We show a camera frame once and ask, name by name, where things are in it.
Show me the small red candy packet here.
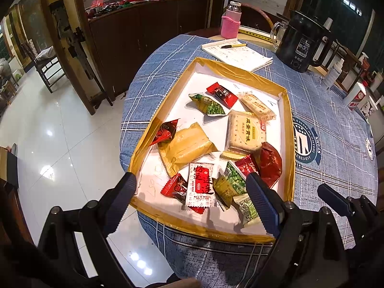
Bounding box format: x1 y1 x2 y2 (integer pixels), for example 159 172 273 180
235 154 260 177

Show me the white box with black print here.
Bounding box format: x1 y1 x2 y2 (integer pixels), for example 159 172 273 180
360 96 379 124

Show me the dark wooden cabinet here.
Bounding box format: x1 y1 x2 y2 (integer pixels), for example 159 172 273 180
81 0 210 99

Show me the white tray with yellow rim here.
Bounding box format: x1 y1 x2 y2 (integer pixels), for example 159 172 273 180
128 56 296 243

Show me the wooden chair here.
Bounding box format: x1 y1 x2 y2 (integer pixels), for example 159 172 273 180
330 40 363 93
21 40 68 93

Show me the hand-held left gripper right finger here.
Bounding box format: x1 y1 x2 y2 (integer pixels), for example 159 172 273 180
245 172 360 288

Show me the pale green pea packet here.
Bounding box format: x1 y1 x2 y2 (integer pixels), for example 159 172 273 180
233 193 263 228

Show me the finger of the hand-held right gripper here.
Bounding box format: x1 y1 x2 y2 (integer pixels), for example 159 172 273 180
317 183 379 231

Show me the white written notebook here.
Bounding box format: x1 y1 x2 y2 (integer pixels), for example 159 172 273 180
202 38 273 72

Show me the white packet with red print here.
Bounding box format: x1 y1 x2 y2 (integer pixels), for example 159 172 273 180
185 162 217 208

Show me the metal door lock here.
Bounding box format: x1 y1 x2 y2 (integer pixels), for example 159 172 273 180
49 0 96 80

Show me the red packet with dark print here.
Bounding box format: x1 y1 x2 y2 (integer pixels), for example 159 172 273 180
206 83 239 109

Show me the olive yellow snack packet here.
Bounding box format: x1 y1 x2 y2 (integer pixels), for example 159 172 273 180
213 174 239 210

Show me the white carton with red print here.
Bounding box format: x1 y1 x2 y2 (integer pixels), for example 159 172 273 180
343 82 367 111

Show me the black electric pot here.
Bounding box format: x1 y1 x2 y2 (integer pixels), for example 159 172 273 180
275 10 332 73

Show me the green pea snack packet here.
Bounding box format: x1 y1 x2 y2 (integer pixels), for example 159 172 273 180
188 93 228 117
225 160 248 195

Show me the large square cracker packet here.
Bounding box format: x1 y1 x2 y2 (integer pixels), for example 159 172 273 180
220 110 268 160

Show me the red triangular snack packet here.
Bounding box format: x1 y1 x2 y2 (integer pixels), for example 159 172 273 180
149 118 180 147

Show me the red curved chair back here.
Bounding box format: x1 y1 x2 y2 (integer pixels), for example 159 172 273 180
228 0 275 33

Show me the tan bread packet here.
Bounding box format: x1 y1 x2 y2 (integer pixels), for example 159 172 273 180
158 122 218 178

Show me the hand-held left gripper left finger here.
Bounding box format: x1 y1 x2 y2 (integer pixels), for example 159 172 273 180
37 171 138 288

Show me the dark red snack packet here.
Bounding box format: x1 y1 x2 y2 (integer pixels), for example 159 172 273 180
253 142 283 189

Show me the long beige cracker packet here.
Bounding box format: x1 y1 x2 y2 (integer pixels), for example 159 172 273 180
239 94 276 120

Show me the bottle with pink knit sleeve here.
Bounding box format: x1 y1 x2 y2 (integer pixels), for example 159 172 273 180
221 1 242 39

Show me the clear glass mug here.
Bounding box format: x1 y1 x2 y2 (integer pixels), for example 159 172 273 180
271 21 290 51

